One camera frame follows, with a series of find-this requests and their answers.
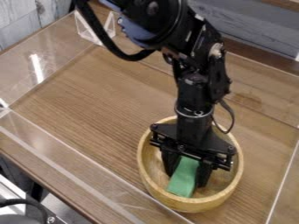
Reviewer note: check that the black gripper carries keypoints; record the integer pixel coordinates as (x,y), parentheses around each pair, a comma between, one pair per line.
(190,137)

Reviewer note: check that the green rectangular block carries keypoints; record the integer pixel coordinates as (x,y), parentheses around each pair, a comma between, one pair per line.
(183,180)

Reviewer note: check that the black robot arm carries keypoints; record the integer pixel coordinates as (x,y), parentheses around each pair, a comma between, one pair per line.
(166,26)

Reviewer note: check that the brown wooden bowl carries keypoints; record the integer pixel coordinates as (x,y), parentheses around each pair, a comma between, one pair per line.
(208,197)

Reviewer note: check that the clear acrylic front wall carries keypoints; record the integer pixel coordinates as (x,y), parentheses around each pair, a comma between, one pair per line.
(83,183)

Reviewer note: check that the clear acrylic corner bracket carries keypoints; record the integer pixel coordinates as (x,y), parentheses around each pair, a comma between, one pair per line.
(86,30)

